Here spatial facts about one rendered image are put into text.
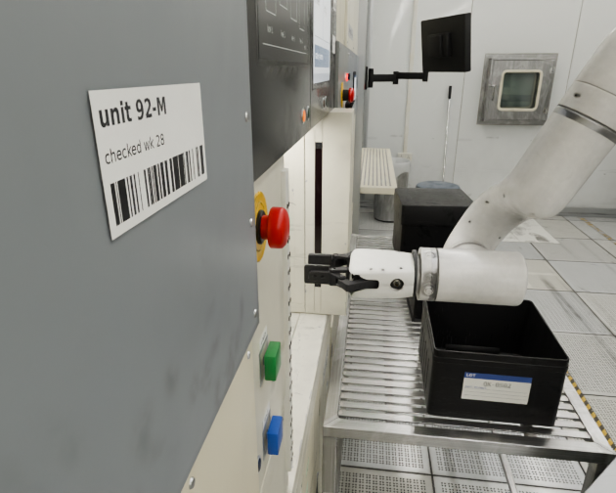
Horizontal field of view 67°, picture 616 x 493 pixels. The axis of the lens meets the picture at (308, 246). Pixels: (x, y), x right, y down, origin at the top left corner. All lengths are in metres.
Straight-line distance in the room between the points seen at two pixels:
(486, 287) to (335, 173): 0.53
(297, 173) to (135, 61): 0.97
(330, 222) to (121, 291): 1.01
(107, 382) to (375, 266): 0.57
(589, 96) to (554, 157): 0.08
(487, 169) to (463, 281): 4.75
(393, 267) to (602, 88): 0.35
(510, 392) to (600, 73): 0.68
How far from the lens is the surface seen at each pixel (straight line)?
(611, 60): 0.72
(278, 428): 0.56
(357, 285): 0.70
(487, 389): 1.12
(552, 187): 0.71
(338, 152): 1.13
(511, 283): 0.75
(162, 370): 0.23
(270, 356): 0.49
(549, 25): 5.48
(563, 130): 0.71
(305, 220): 1.18
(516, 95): 5.28
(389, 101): 5.23
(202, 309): 0.27
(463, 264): 0.73
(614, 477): 1.16
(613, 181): 5.90
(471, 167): 5.42
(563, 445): 1.18
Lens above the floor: 1.49
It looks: 21 degrees down
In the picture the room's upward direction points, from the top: straight up
